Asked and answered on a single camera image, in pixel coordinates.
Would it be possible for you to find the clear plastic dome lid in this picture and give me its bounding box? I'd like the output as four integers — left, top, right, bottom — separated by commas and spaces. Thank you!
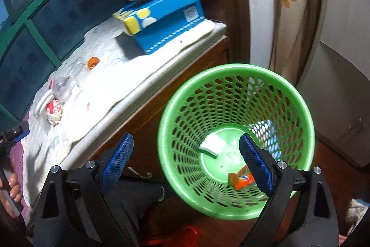
52, 76, 75, 103

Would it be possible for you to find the blue tissue box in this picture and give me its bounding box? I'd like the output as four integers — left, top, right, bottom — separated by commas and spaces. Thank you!
112, 0, 204, 55

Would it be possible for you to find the green plastic trash basket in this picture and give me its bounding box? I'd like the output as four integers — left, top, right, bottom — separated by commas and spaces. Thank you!
157, 64, 315, 220

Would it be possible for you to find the red object on floor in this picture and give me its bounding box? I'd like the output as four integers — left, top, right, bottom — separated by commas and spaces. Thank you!
141, 225, 201, 247

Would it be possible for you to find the orange snack wrapper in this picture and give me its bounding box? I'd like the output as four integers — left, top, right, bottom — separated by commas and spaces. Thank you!
228, 166, 255, 190

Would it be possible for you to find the person's left hand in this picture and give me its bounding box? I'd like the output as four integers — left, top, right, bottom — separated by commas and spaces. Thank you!
1, 171, 23, 219

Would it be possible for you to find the red white wrapper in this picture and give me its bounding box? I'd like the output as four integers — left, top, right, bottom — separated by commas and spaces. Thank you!
45, 99, 63, 126

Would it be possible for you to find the white paper scrap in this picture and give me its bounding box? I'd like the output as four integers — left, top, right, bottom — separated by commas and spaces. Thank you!
199, 133, 227, 157

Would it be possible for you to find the white quilted bed mat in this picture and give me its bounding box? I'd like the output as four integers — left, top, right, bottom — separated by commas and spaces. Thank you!
21, 18, 226, 207

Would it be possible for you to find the green window frame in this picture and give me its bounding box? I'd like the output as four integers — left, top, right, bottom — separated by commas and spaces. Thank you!
1, 0, 125, 126

